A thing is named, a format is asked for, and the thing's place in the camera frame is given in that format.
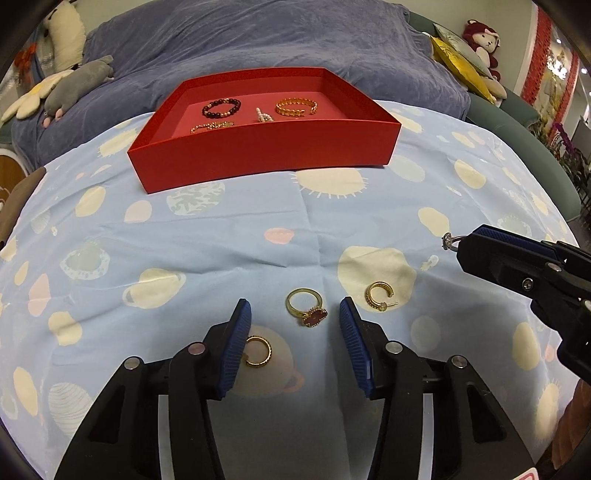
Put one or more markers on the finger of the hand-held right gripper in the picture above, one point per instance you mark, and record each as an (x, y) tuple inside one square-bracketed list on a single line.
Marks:
[(512, 236), (494, 265)]

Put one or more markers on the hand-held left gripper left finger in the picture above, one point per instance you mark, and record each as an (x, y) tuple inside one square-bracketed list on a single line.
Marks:
[(235, 341)]

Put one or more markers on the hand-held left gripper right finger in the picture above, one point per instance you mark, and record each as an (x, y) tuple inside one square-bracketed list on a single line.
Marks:
[(355, 341)]

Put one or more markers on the gold hoop earring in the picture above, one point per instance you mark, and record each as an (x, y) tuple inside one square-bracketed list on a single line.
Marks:
[(369, 297), (267, 353)]

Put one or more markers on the red cardboard box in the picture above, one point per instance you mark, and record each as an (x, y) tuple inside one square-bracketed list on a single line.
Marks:
[(258, 157)]

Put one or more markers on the pearl bow earring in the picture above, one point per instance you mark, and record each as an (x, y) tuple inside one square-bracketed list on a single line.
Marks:
[(264, 116)]

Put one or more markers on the person's right forearm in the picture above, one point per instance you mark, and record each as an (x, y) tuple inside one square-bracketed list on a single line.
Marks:
[(575, 424)]

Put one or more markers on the green plants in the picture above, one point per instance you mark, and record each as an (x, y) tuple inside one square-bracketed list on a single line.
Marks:
[(570, 157)]

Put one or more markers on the green sofa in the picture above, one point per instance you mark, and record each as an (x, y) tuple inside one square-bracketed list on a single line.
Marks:
[(521, 134)]

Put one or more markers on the small cream cushion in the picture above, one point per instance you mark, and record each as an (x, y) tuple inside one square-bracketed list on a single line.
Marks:
[(498, 90)]

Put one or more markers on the yellow cushion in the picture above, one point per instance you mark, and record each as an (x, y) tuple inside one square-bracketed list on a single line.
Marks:
[(457, 64)]

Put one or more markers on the red monkey plush toy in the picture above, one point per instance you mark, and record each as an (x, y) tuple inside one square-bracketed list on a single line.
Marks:
[(480, 39)]

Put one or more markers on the grey cushion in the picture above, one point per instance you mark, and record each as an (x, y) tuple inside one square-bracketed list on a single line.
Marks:
[(455, 39)]

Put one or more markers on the round wooden panel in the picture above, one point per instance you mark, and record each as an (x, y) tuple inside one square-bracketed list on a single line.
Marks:
[(9, 170)]

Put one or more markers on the grey plush toy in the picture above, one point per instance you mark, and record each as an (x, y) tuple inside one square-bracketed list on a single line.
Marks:
[(74, 85)]

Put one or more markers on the blue plush blanket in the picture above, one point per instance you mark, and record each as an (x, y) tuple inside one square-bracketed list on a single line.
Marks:
[(277, 37)]

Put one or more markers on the cream flower cushion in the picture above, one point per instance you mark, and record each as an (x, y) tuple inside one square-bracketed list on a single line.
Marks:
[(27, 99)]

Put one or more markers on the cream long pillow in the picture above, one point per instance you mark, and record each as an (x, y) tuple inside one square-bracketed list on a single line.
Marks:
[(67, 32)]

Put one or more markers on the red ribbon bow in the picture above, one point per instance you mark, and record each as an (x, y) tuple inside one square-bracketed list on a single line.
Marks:
[(25, 57)]

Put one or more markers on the red wall hanging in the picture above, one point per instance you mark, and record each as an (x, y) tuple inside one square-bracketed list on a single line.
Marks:
[(538, 55)]

